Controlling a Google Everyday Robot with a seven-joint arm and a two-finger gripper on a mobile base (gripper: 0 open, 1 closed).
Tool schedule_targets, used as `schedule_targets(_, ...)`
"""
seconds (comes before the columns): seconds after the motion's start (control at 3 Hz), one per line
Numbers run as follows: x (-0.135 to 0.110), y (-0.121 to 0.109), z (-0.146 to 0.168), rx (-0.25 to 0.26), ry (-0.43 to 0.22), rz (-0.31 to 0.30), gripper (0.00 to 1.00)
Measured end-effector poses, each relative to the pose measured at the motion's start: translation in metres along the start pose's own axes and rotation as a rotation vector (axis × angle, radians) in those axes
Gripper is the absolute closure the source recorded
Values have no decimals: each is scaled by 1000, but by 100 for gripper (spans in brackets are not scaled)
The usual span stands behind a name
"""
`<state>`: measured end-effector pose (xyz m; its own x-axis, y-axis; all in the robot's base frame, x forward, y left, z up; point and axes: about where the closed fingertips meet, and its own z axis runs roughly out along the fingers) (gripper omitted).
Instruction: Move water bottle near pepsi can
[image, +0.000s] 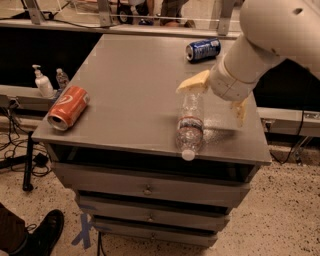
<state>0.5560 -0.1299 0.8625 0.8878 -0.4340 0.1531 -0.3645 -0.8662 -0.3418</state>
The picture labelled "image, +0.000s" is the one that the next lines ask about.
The brown trouser leg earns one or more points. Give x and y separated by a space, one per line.
13 233

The blue tape cross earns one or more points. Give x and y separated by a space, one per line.
86 234

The clear plastic water bottle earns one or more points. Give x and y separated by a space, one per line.
190 125

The middle drawer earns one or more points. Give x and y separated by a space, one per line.
108 208

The grey drawer cabinet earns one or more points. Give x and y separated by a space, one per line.
130 123

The drawer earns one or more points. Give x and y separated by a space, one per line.
108 208
151 185
151 232

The black stand pole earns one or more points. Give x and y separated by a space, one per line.
27 186

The bottom drawer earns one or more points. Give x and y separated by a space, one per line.
151 232

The red coke can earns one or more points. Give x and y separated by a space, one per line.
68 108

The black shoe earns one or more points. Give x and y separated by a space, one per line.
42 241

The small clear bottle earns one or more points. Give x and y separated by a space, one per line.
62 78

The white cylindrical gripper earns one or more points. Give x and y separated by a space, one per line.
224 84

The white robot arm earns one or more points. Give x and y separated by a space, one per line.
272 31

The white pump soap bottle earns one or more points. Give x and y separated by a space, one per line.
43 83

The top drawer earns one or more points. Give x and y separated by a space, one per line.
151 185

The blue pepsi can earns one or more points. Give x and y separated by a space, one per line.
203 49

